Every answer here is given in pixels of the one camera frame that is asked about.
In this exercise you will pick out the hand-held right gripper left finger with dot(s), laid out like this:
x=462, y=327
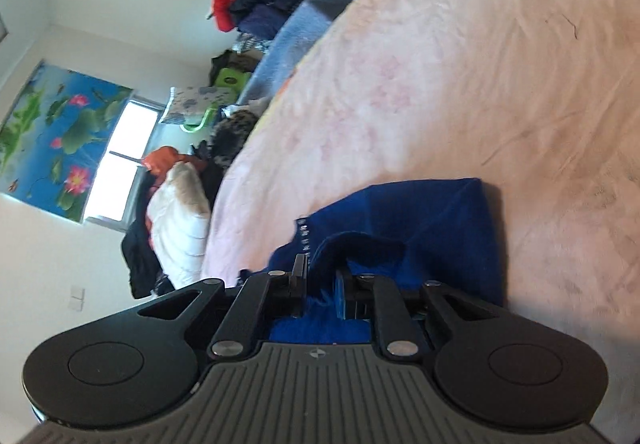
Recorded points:
x=298, y=284

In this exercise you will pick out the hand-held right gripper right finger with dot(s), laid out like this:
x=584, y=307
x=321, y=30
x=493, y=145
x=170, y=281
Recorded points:
x=342, y=296

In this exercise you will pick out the blue knitted sweater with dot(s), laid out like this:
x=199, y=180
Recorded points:
x=400, y=214

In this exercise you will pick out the white puffer jacket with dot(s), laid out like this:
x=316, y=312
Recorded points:
x=175, y=224

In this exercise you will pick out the black jacket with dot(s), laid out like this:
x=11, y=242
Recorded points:
x=140, y=259

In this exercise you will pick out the leopard print cloth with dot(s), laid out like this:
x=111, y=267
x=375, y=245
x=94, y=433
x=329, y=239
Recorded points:
x=232, y=134

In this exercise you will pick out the orange jacket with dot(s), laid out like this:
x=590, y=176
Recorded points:
x=162, y=159

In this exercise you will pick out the floral pillow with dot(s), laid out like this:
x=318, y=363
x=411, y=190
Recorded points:
x=195, y=101

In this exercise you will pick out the green bag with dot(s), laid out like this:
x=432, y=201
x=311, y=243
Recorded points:
x=230, y=76

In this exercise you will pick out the window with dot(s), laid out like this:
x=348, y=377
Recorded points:
x=120, y=149

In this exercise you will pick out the checkered cloth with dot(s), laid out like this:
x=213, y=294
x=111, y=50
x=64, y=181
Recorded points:
x=250, y=44

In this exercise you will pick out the light blue knitted blanket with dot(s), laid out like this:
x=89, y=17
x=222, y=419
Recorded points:
x=295, y=39

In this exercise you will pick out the lotus print roller blind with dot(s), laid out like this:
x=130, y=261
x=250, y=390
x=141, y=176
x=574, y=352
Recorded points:
x=60, y=134

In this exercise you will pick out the white wall switch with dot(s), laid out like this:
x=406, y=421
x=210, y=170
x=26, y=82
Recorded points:
x=76, y=299

